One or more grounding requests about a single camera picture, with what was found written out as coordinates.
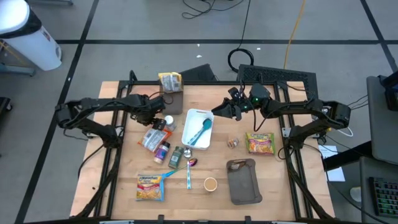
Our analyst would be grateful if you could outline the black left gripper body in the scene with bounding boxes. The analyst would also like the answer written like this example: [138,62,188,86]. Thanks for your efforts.
[132,95,165,122]

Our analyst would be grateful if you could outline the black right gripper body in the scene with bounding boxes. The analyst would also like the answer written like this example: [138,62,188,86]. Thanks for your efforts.
[228,86,249,121]

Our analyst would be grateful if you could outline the orange ramen packet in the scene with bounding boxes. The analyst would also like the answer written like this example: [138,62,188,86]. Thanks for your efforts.
[138,128,173,153]

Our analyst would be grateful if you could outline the teal plastic spoon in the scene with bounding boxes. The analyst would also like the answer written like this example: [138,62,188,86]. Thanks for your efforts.
[188,117,214,146]

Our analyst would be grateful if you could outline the yellow ramen packet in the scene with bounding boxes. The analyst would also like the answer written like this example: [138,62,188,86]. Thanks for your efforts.
[157,71,183,94]

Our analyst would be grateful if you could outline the white-lidded spice jar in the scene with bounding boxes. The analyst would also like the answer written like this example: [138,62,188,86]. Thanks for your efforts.
[164,114,177,131]

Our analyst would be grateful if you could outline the dark grey plastic bin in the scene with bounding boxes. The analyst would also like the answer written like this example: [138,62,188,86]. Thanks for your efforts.
[157,79,185,115]
[226,157,264,206]

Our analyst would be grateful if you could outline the purple-labelled spice jar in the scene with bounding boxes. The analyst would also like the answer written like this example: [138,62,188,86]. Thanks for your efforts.
[153,140,171,165]

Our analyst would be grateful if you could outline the white plastic bin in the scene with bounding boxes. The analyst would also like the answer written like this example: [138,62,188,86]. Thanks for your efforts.
[181,108,215,151]

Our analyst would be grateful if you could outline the green-labelled spice jar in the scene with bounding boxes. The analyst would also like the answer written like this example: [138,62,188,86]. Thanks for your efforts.
[167,145,185,170]

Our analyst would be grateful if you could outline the black flat panel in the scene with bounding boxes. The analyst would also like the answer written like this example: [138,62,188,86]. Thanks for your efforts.
[179,63,218,82]

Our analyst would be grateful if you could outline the green ramen packet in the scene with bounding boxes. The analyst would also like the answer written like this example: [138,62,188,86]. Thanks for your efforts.
[245,132,276,156]

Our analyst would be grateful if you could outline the blue Maruchan ramen packet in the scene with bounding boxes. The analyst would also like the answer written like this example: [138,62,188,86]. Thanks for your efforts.
[136,173,165,202]

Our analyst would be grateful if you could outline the gold-lidded furikake jar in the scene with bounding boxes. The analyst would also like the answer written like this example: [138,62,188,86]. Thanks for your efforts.
[203,177,218,193]

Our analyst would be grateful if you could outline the white paper sheet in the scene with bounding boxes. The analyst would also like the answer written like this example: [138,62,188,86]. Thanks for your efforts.
[318,144,346,183]

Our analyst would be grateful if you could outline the black desk beam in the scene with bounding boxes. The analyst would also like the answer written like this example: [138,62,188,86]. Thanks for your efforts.
[323,141,374,172]

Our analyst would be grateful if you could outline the white trash can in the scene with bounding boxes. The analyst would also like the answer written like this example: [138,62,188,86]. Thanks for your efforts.
[0,0,63,72]

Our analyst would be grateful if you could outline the black equipment piece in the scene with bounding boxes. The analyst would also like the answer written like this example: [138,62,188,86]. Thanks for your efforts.
[0,96,14,115]

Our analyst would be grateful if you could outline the grey metal bar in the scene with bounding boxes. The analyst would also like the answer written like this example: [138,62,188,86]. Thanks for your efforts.
[26,0,75,6]

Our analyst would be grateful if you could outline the grey computer mouse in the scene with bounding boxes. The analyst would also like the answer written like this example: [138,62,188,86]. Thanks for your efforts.
[349,186,363,203]

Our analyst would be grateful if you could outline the black object on desk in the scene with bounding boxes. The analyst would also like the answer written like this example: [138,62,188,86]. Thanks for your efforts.
[377,70,398,113]

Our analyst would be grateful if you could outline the black keyboard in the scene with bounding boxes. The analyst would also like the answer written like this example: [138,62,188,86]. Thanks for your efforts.
[369,176,398,218]

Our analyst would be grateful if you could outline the black aluminium table frame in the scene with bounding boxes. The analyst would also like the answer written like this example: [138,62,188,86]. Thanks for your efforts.
[73,70,335,224]

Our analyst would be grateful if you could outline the black coiled floor cable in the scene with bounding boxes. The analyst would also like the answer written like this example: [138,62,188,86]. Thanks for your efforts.
[227,0,254,74]

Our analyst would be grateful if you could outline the iridescent spoon teal handle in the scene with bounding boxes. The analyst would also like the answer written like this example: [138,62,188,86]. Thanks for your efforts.
[163,157,198,179]

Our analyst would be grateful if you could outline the black cable loop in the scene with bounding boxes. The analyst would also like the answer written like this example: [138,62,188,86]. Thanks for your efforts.
[277,146,290,161]

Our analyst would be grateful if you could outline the black power cable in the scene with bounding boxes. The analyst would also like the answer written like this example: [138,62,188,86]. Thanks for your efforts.
[76,144,106,180]

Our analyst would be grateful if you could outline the yellow floor cable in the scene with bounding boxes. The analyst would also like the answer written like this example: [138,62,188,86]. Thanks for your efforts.
[282,0,307,70]

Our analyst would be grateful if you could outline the black looped floor cable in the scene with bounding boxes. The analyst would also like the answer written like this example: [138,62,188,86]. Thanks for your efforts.
[182,0,246,19]

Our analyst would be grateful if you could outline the white cable bundle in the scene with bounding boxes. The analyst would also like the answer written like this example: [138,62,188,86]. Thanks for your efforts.
[334,119,354,138]

